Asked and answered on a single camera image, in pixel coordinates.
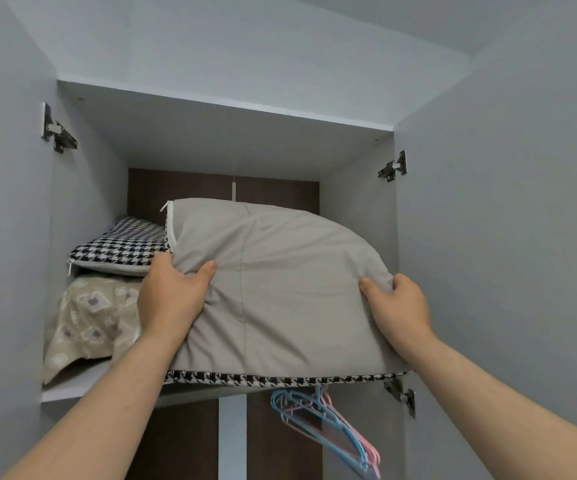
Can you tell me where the person's left hand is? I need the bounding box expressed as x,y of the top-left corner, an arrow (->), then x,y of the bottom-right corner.
137,254 -> 218,346

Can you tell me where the person's right hand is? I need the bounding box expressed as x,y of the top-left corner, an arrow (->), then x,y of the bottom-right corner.
358,273 -> 439,356

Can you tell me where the grey houndstooth-backed cushion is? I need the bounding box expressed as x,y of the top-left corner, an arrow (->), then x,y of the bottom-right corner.
160,198 -> 415,387

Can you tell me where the person's left forearm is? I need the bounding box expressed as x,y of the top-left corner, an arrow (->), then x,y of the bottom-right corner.
1,331 -> 189,480

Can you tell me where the person's right forearm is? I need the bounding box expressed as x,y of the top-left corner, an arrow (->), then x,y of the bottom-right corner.
399,338 -> 577,480

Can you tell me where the houndstooth cushion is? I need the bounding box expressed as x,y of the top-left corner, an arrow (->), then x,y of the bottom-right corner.
67,217 -> 174,278

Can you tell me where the metal door hinge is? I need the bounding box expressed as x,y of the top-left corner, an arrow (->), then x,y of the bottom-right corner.
383,378 -> 416,418
378,150 -> 408,182
41,102 -> 78,154

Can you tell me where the beige patterned pillow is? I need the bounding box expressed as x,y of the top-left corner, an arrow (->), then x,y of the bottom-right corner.
41,273 -> 144,385

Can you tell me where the grey wardrobe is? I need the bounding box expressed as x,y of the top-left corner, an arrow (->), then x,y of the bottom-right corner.
39,79 -> 416,480

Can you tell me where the pink clothes hanger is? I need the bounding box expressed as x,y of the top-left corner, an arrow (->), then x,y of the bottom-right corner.
282,387 -> 383,480

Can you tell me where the blue clothes hanger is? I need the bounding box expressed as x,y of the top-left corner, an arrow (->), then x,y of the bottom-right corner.
270,390 -> 375,478

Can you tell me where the wardrobe shelf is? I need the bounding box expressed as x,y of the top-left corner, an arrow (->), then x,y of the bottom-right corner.
40,357 -> 249,408

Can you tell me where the grey wardrobe door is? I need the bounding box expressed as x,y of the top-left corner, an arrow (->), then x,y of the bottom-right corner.
392,5 -> 577,480
0,0 -> 60,480

